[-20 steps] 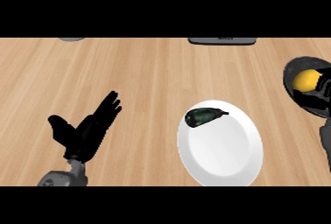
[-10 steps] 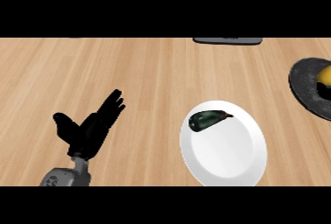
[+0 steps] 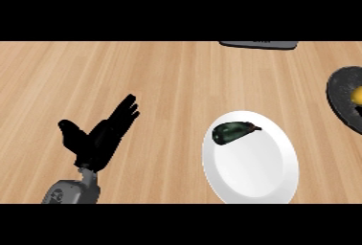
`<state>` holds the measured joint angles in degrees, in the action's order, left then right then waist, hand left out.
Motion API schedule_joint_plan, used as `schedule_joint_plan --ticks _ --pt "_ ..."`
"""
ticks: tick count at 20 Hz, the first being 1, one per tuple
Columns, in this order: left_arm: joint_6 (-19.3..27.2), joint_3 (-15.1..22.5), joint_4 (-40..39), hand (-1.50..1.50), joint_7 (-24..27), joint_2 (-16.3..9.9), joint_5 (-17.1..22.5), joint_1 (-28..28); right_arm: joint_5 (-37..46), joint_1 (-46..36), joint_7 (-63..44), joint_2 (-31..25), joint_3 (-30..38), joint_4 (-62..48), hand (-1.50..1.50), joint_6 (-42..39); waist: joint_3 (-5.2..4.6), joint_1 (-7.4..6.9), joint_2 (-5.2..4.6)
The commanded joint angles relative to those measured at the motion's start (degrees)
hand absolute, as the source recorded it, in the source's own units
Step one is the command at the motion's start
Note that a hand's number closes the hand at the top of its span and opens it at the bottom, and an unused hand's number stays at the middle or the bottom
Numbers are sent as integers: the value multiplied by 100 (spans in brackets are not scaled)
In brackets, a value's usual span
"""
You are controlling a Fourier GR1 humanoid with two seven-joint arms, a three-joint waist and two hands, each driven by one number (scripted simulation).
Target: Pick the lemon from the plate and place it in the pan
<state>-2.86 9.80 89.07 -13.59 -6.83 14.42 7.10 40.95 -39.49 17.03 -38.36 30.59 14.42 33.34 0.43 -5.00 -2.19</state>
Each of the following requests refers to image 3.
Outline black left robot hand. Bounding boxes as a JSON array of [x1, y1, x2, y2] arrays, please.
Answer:
[[56, 93, 142, 173]]

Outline yellow lemon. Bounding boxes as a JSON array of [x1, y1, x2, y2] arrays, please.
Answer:
[[349, 85, 362, 106]]

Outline black pan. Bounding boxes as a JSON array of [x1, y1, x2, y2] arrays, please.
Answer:
[[325, 65, 362, 136]]

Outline white plate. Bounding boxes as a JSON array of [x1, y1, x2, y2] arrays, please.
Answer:
[[201, 110, 300, 205]]

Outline dark green vegetable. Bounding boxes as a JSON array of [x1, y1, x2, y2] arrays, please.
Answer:
[[211, 121, 263, 146]]

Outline dark grey flat appliance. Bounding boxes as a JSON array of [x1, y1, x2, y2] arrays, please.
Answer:
[[217, 40, 300, 51]]

